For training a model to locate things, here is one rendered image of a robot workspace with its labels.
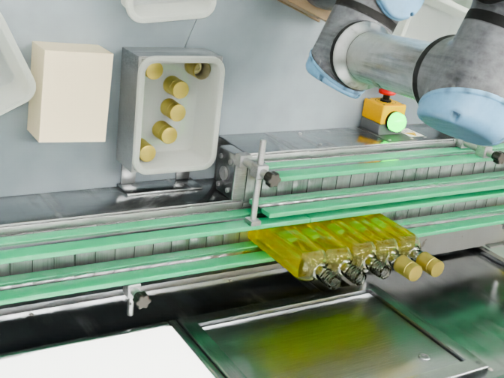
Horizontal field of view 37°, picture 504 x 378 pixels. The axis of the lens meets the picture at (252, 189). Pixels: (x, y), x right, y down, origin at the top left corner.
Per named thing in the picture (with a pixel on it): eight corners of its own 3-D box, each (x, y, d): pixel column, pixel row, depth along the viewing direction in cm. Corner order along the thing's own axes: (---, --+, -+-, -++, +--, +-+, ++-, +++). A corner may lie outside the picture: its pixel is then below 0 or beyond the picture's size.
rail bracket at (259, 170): (228, 210, 148) (260, 236, 138) (237, 128, 142) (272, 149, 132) (241, 208, 149) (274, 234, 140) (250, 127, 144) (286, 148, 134)
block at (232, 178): (211, 189, 153) (228, 202, 147) (216, 145, 149) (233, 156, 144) (227, 187, 155) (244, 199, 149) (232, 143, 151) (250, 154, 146)
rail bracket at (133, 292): (103, 295, 141) (131, 331, 131) (106, 263, 139) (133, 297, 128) (124, 292, 143) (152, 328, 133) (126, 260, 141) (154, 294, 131)
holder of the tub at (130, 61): (114, 185, 148) (129, 199, 142) (122, 46, 139) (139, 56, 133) (192, 178, 157) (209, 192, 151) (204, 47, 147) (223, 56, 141)
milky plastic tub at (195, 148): (115, 160, 146) (133, 176, 139) (122, 46, 138) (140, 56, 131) (195, 155, 155) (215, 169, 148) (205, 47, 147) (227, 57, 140)
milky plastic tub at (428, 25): (393, -20, 167) (420, -14, 160) (457, 10, 180) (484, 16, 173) (364, 55, 171) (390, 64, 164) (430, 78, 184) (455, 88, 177)
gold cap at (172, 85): (163, 75, 143) (173, 81, 139) (180, 75, 145) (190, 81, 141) (162, 93, 144) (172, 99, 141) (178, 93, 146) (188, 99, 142)
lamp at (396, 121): (383, 130, 170) (391, 134, 168) (387, 111, 168) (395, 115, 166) (398, 129, 172) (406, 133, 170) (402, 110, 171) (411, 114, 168)
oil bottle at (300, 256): (246, 238, 154) (305, 286, 137) (249, 213, 152) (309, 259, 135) (269, 235, 156) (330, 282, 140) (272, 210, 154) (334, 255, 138)
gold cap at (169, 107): (160, 98, 144) (170, 104, 141) (177, 97, 146) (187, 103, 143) (159, 115, 146) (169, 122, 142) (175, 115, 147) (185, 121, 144)
